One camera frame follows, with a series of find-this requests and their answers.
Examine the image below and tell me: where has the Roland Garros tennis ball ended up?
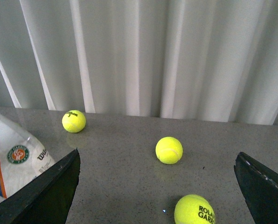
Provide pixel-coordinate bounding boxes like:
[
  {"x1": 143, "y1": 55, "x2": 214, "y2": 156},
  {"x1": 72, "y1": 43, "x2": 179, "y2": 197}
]
[{"x1": 174, "y1": 194, "x2": 216, "y2": 224}]

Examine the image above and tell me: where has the clear Wilson tennis ball can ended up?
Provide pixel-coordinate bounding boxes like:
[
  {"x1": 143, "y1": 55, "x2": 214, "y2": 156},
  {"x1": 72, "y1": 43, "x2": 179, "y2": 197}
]
[{"x1": 0, "y1": 114, "x2": 55, "y2": 203}]

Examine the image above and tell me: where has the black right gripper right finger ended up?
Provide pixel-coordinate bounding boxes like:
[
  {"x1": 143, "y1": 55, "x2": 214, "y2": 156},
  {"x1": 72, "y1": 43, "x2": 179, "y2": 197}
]
[{"x1": 234, "y1": 152, "x2": 278, "y2": 224}]

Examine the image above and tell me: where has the white pleated curtain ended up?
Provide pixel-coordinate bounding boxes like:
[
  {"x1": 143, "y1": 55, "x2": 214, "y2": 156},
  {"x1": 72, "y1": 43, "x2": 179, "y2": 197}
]
[{"x1": 0, "y1": 0, "x2": 278, "y2": 125}]

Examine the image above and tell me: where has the plain yellow tennis ball centre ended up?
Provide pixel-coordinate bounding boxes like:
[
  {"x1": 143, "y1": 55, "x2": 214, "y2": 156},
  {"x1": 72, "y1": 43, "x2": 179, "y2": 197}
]
[{"x1": 155, "y1": 136, "x2": 183, "y2": 165}]

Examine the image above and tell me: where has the Wilson 3 tennis ball back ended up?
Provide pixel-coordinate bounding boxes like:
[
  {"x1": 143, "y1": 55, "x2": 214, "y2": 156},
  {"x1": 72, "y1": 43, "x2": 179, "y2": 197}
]
[{"x1": 62, "y1": 110, "x2": 86, "y2": 133}]

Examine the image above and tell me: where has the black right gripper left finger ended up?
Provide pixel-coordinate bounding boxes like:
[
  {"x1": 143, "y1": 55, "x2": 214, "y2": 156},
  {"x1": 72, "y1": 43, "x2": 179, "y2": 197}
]
[{"x1": 0, "y1": 149, "x2": 80, "y2": 224}]

